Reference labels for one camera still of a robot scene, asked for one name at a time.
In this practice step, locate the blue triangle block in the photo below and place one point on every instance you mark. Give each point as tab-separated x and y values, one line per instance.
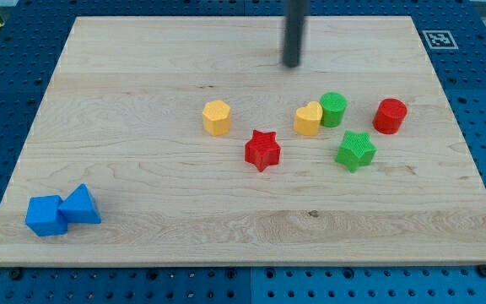
80	207

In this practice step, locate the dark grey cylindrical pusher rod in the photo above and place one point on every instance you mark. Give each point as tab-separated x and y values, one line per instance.
294	23

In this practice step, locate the green cylinder block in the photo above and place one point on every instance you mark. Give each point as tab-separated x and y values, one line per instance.
333	107

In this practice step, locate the yellow hexagon block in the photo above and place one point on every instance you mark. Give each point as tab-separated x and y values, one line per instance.
216	117

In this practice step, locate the blue cube block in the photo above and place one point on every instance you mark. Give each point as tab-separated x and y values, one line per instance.
44	218

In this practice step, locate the yellow heart block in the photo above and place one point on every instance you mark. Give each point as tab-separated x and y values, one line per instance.
307	119

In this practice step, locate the red cylinder block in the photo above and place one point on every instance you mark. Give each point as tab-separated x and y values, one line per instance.
389	116

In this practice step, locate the white fiducial marker tag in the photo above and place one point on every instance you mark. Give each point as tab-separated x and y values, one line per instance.
440	40

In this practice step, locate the red star block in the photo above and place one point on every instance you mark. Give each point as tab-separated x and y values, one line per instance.
262	150

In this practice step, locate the green star block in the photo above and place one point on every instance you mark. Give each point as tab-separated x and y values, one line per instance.
356	150

